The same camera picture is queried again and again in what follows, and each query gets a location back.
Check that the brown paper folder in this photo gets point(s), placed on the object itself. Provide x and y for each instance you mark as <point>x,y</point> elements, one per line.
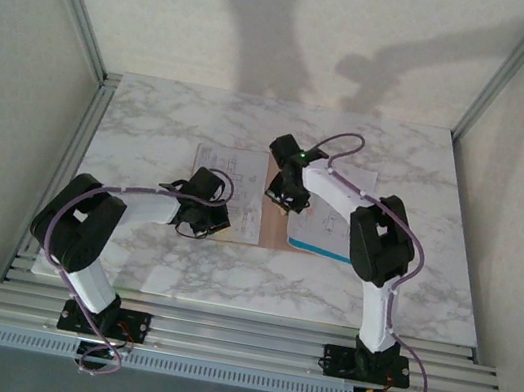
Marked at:
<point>272,218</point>

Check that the blue-bordered paper sheet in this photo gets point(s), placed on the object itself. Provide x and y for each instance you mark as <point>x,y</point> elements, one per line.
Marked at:
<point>316,231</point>

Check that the white technical drawing sheet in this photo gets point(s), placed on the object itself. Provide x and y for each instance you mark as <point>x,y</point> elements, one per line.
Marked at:
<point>251,169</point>

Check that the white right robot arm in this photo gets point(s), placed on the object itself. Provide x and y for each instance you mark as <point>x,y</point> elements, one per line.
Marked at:
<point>376,323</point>

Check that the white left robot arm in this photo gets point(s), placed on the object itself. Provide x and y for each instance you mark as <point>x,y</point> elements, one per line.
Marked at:
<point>94,285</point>

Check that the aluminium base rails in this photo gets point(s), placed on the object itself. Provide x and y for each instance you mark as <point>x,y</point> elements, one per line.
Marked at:
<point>241,340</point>

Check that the aluminium side rail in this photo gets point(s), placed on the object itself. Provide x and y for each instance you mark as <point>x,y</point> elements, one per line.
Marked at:
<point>90,125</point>

